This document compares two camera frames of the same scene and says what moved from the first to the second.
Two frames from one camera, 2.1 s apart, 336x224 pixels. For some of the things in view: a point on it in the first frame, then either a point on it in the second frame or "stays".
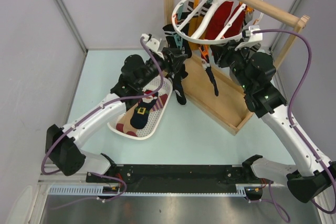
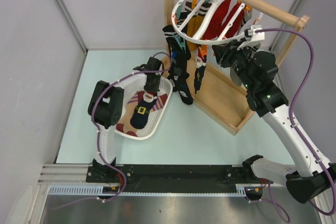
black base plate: [175, 178] stays
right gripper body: [237, 60] stays
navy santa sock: [206, 65] to [201, 63]
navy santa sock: [139, 119] stays
